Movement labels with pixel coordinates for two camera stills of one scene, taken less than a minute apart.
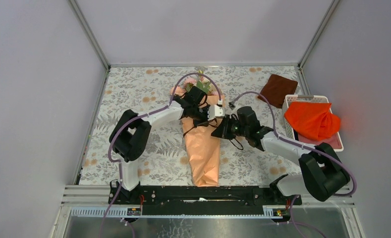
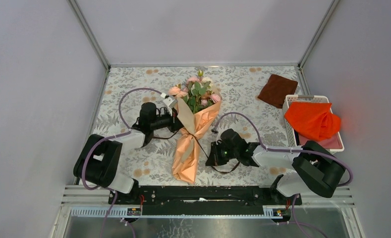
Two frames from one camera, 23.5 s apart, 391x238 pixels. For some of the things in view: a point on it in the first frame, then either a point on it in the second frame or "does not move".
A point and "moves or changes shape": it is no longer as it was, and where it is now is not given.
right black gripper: x=222 y=131 -> x=214 y=155
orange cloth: x=312 y=120 does not move
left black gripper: x=204 y=120 -> x=175 y=123
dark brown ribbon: x=213 y=123 -> x=202 y=148
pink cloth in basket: x=334 y=140 does not move
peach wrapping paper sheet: x=203 y=147 moves or changes shape
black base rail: x=201 y=200 does not move
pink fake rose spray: x=203 y=83 -> x=212 y=98
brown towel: x=276 y=89 does not move
